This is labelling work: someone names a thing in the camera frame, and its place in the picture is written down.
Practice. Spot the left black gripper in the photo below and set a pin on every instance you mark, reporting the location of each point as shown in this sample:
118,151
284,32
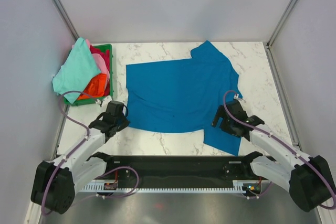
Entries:
125,123

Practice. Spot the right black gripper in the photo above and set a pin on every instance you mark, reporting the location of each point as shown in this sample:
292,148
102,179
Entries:
221,112

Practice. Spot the blue t shirt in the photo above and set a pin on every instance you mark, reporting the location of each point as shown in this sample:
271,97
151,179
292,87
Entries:
180,96

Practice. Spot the teal t shirt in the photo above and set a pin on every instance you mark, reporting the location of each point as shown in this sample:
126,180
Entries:
76,73

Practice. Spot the green plastic bin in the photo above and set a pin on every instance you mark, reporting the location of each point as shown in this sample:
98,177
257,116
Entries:
104,48

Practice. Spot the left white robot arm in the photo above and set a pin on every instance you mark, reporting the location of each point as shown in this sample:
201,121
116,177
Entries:
57,182

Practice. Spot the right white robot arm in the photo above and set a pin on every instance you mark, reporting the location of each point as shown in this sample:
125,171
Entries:
307,179

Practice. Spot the orange t shirt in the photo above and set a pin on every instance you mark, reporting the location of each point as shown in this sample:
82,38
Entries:
96,87

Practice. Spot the pink t shirt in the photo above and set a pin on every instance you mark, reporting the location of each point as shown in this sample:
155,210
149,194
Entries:
102,58

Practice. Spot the dark red t shirt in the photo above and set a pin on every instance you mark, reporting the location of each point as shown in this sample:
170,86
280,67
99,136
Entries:
108,86

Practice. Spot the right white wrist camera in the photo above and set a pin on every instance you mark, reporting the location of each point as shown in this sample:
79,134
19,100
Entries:
238,98

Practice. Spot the aluminium front rail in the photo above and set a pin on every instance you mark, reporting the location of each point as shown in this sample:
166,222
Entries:
260,166

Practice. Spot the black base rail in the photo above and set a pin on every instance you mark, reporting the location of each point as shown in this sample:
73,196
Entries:
132,171

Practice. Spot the white slotted cable duct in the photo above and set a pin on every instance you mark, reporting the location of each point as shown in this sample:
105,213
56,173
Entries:
97,186

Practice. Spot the left aluminium frame post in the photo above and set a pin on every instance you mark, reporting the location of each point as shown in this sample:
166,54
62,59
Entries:
65,17

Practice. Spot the aluminium frame post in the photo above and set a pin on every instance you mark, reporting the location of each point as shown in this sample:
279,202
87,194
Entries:
287,12
65,17

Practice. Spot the right aluminium frame post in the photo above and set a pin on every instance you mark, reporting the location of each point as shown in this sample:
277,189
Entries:
287,12

